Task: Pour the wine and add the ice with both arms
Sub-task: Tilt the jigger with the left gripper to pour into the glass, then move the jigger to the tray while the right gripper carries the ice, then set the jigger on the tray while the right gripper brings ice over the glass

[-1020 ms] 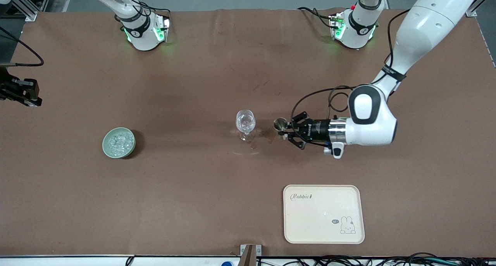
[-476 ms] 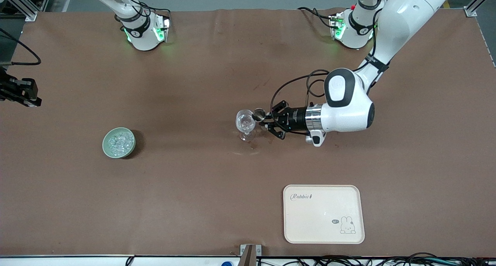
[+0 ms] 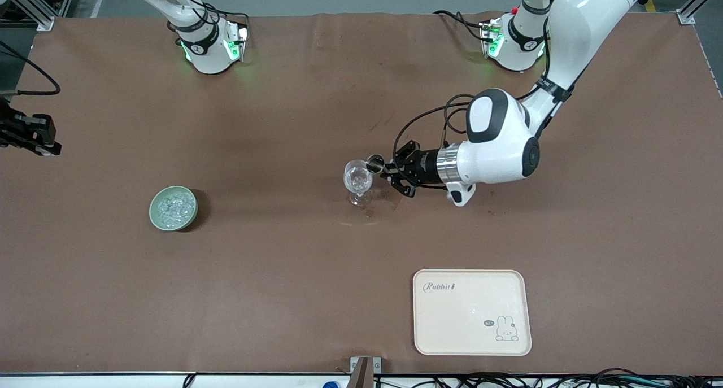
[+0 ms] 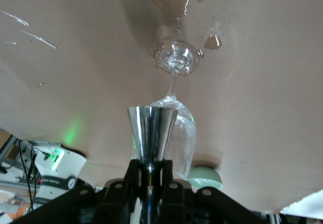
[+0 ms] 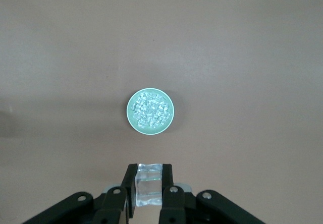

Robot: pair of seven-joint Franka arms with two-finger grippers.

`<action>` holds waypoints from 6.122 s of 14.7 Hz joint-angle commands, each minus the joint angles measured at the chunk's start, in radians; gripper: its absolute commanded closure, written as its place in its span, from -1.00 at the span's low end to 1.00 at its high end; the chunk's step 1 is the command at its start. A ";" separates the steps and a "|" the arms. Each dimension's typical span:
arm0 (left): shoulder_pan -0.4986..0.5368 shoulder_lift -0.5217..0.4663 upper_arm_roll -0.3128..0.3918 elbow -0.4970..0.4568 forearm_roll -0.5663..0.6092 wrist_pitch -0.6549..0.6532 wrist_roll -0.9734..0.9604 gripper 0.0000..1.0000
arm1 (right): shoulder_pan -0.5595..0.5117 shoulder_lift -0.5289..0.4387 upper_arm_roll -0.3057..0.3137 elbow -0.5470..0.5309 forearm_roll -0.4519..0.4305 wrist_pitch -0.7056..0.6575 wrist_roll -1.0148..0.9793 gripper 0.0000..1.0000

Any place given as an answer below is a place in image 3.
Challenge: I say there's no clear stemmed wine glass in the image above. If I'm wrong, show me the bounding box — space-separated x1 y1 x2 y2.
343 160 374 207

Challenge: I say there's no brown table cover sheet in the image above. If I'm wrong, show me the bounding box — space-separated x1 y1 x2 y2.
0 12 723 376

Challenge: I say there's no black base cable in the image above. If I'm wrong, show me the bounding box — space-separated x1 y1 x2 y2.
434 10 487 41

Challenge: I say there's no black cable bundle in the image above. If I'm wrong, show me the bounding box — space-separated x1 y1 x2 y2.
376 369 723 388

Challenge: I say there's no metal edge bracket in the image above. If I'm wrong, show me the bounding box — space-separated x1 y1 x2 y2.
350 356 382 374

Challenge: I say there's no clear ice cube pile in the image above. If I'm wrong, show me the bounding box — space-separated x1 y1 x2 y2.
156 190 193 226

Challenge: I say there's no green ceramic bowl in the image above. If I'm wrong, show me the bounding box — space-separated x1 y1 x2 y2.
149 185 199 231

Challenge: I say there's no white table edge rail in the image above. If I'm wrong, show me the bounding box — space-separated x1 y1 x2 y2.
0 371 723 388

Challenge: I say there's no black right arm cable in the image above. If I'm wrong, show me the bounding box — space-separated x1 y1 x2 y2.
0 0 249 96

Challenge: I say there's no aluminium frame strut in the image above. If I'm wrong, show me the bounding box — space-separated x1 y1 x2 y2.
8 0 55 32
676 0 723 25

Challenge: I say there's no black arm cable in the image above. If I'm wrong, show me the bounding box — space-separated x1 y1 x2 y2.
0 0 249 96
393 15 572 151

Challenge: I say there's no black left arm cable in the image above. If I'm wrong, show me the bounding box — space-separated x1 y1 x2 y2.
393 15 572 151

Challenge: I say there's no brown vertical pole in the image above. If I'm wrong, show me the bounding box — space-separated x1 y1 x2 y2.
351 359 374 388

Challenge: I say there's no cream rabbit print tray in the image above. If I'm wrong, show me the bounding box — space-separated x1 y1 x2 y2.
413 269 533 356

